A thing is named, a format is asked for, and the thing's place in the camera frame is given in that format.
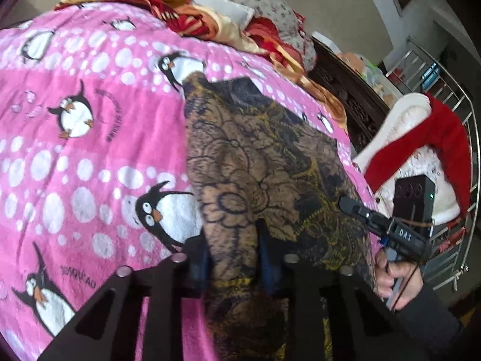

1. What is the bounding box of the pink penguin print blanket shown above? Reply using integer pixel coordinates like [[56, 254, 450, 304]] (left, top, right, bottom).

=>
[[0, 2, 380, 361]]

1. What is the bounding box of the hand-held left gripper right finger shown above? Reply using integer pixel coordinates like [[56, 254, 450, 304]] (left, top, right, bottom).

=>
[[257, 229, 429, 361]]

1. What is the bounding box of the clear plastic bottle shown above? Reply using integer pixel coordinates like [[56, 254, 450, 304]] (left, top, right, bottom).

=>
[[361, 62, 381, 84]]

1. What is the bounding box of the blue box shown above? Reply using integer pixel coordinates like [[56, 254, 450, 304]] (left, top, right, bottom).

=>
[[421, 63, 441, 83]]

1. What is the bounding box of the metal rack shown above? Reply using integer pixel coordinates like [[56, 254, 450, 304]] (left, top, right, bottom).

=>
[[385, 38, 481, 301]]

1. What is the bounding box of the peach plush toy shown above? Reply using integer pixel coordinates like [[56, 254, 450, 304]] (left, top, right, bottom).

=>
[[338, 52, 366, 73]]

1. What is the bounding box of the red and white garment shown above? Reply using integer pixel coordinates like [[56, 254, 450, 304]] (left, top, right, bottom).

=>
[[351, 92, 472, 222]]

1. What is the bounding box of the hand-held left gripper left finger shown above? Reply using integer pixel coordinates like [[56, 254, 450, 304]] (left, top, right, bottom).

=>
[[39, 238, 211, 361]]

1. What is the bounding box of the person's right hand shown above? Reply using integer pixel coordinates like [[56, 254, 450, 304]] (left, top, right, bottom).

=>
[[376, 250, 423, 309]]

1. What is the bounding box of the brown blue yellow patterned garment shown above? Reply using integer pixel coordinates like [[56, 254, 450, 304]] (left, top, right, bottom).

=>
[[182, 73, 378, 361]]

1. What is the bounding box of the red and gold blanket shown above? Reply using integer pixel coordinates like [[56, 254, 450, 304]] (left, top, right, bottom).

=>
[[54, 0, 348, 128]]

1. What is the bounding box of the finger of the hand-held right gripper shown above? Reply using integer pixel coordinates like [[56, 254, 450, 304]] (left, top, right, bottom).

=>
[[338, 195, 396, 240]]

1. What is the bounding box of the dark carved wooden headboard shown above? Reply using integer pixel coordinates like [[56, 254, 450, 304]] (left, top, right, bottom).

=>
[[308, 35, 391, 151]]

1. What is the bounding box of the white pillow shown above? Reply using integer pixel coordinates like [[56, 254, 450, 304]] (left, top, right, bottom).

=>
[[191, 0, 256, 27]]

